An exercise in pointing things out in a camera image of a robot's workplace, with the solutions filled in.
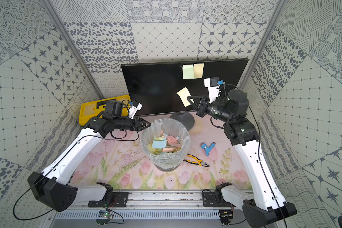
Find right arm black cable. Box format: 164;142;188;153
210;84;288;228

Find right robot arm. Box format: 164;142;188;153
187;89;297;228

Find yellow black toolbox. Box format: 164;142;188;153
78;95;130;126

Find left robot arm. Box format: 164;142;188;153
28;100;151;212

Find pink floral table mat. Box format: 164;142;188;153
70;116;251;190

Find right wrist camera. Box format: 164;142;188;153
204;77;224;104

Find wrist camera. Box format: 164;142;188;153
204;77;224;104
128;101;143;119

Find green sticky note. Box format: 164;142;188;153
182;65;194;79

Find small green circuit board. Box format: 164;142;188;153
99;211;113;220

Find mesh waste bin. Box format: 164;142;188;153
151;154;184;172

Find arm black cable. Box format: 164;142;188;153
12;129;140;221
210;84;288;228

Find light blue sticky note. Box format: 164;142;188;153
152;140;167;149

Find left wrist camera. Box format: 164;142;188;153
128;101;143;119

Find aluminium mounting rail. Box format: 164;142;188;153
45;189;283;211

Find discarded sticky notes pile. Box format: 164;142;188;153
147;131;181;155

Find blue plastic clamp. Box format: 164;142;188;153
200;142;216;156

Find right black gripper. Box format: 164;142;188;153
187;95;232;124

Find black computer monitor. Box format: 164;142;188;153
121;59;249;116

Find yellow handled pliers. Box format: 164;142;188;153
183;154;210;168

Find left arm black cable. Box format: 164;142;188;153
12;129;140;221

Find round grey monitor stand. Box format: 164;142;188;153
170;112;195;131

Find pale yellow sticky note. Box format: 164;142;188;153
193;63;204;79

